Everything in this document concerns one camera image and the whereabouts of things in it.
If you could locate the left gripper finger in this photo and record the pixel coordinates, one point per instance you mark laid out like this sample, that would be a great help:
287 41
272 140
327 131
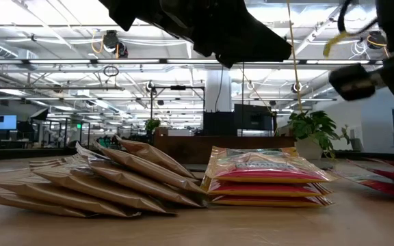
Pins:
251 41

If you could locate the dark wooden tea box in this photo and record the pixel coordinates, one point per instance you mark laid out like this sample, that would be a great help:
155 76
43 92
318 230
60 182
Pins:
197 147

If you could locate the white square column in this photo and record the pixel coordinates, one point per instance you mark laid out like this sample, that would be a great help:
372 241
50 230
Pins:
214 92

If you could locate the small distant potted plant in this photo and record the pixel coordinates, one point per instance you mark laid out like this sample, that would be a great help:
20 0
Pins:
152 124

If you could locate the black computer case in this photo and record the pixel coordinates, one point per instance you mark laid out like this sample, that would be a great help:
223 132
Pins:
251 118

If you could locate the black aluminium table frame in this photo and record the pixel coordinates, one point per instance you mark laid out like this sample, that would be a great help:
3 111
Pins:
12 154

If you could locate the white plant pot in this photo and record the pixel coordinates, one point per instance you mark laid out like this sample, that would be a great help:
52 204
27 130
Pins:
308 148

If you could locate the desktop computer monitor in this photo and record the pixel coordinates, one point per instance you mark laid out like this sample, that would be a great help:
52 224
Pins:
5 122

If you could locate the green leafy potted plant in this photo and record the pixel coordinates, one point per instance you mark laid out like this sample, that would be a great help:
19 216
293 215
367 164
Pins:
311 126

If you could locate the black metal stand frame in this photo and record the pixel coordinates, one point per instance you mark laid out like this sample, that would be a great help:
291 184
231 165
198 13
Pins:
178 87

